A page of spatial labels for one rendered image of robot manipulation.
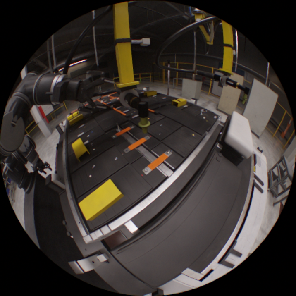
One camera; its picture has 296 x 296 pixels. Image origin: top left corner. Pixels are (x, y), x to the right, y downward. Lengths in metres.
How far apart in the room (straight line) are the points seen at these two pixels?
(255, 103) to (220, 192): 4.37
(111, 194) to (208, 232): 0.29
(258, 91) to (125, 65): 4.44
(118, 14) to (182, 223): 0.67
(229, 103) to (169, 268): 4.61
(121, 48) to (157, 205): 0.57
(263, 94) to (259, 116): 0.89
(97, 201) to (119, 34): 0.59
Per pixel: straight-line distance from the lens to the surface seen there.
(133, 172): 0.36
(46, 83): 0.34
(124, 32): 0.44
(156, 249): 0.23
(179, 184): 0.36
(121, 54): 0.40
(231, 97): 4.53
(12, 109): 0.36
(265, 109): 4.68
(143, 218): 0.33
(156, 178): 0.35
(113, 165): 0.40
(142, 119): 0.30
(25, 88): 0.39
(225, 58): 0.74
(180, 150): 0.43
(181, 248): 0.24
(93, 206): 0.34
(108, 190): 0.32
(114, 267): 0.56
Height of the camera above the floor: 1.32
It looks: 47 degrees down
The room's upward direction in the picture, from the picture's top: 4 degrees counter-clockwise
